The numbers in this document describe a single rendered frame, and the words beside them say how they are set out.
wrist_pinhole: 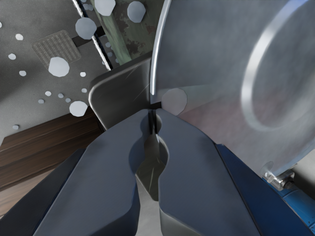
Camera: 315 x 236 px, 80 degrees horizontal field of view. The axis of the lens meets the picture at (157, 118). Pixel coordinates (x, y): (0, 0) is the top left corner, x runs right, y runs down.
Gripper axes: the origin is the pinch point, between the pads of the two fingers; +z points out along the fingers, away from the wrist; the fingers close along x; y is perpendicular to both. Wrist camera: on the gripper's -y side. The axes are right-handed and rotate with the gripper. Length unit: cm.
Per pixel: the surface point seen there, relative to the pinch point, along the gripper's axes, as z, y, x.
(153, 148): 1.5, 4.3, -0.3
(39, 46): 52, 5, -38
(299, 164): 140, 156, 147
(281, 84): 5.5, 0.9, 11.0
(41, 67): 65, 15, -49
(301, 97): 6.9, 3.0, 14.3
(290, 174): 8.2, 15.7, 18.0
